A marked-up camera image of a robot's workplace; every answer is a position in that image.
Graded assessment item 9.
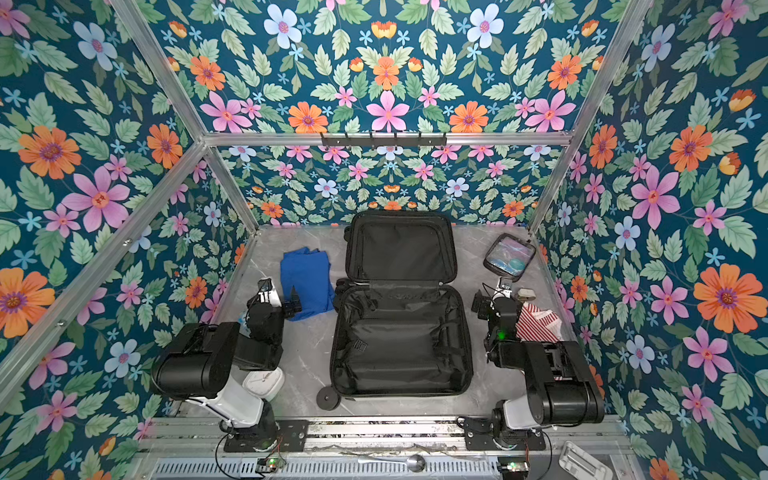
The white plastic tray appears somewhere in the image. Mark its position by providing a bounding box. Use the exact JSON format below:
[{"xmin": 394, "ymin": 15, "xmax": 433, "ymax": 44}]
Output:
[{"xmin": 558, "ymin": 441, "xmax": 614, "ymax": 480}]

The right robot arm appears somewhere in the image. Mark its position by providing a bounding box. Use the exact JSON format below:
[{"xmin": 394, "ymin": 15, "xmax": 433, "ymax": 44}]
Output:
[{"xmin": 471, "ymin": 290, "xmax": 605, "ymax": 439}]

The small grey white object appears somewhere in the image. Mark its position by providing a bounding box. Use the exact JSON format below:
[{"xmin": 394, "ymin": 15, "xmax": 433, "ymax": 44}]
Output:
[{"xmin": 516, "ymin": 288, "xmax": 537, "ymax": 302}]

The black suitcase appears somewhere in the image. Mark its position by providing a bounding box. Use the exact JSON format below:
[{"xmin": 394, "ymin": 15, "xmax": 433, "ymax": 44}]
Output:
[{"xmin": 329, "ymin": 211, "xmax": 474, "ymax": 398}]

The metal spoon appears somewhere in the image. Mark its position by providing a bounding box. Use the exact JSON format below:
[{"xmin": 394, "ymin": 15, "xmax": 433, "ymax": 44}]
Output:
[{"xmin": 358, "ymin": 454, "xmax": 426, "ymax": 473}]

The clear toiletry pouch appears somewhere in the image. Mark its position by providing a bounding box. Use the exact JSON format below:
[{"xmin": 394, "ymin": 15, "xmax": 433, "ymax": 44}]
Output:
[{"xmin": 483, "ymin": 233, "xmax": 536, "ymax": 281}]

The blue cloth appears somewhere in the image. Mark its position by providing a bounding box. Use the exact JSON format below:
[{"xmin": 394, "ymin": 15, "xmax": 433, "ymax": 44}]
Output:
[{"xmin": 280, "ymin": 247, "xmax": 335, "ymax": 322}]

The red white striped shirt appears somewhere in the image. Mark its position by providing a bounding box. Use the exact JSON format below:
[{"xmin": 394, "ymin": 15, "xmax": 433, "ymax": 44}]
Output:
[{"xmin": 517, "ymin": 302, "xmax": 565, "ymax": 343}]

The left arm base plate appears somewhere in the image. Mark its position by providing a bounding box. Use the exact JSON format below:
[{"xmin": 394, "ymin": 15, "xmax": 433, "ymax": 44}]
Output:
[{"xmin": 223, "ymin": 420, "xmax": 310, "ymax": 453}]

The aluminium frame rail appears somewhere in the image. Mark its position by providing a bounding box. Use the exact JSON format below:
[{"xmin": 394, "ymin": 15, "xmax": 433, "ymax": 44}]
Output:
[{"xmin": 204, "ymin": 132, "xmax": 572, "ymax": 148}]

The white square clock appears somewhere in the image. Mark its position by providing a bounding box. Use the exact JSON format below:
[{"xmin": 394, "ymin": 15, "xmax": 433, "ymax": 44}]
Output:
[{"xmin": 242, "ymin": 367, "xmax": 285, "ymax": 402}]

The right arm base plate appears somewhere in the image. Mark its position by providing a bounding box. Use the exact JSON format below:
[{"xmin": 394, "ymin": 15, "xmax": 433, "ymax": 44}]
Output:
[{"xmin": 455, "ymin": 416, "xmax": 548, "ymax": 451}]

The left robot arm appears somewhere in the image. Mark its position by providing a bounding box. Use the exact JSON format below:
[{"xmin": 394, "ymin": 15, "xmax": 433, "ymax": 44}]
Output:
[{"xmin": 151, "ymin": 278, "xmax": 302, "ymax": 443}]

